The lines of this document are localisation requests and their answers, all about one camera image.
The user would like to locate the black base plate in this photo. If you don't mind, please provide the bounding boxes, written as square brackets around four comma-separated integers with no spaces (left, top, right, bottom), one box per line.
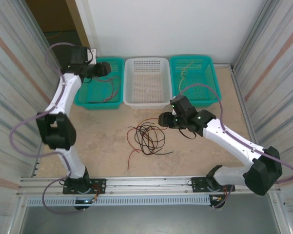
[63,178,107,195]
[189,177,236,195]

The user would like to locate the white slotted cable duct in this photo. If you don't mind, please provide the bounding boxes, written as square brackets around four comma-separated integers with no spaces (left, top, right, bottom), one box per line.
[26,196,212,207]

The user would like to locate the right thin black camera cable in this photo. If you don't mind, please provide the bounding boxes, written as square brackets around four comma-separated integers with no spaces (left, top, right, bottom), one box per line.
[179,128,197,140]

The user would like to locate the wooden door frame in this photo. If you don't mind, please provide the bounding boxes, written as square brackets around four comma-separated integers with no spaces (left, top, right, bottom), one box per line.
[65,0,94,59]

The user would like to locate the white perforated plastic basket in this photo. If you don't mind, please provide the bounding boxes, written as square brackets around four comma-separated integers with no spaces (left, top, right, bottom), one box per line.
[123,57,173,110]

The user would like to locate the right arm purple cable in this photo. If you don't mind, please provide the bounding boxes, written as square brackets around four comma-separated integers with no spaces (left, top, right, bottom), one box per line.
[177,83,293,185]

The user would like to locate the teal perforated plastic basket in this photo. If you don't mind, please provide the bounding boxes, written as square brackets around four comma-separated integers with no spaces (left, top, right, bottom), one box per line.
[169,55,222,108]
[74,57,125,110]

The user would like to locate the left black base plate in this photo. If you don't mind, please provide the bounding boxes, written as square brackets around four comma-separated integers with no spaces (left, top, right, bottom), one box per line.
[63,178,107,195]

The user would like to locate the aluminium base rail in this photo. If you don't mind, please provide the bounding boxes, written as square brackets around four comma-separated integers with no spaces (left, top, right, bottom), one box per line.
[19,175,282,197]

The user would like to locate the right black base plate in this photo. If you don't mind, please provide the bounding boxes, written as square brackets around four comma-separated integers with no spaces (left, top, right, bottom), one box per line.
[189,177,236,195]

